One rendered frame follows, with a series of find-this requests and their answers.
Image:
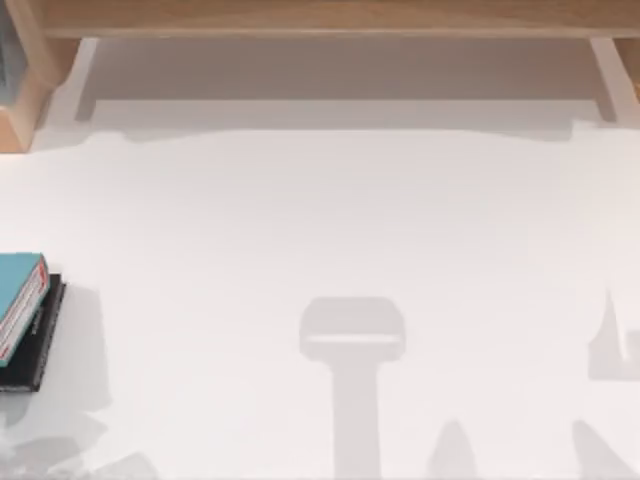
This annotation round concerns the wooden shelf unit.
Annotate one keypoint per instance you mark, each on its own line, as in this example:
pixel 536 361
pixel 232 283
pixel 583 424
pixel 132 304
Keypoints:
pixel 320 17

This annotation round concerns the black book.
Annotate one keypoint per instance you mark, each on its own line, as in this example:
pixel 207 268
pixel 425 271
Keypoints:
pixel 35 350

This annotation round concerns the teal book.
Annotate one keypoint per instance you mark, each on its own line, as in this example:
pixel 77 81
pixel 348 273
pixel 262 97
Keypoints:
pixel 17 285

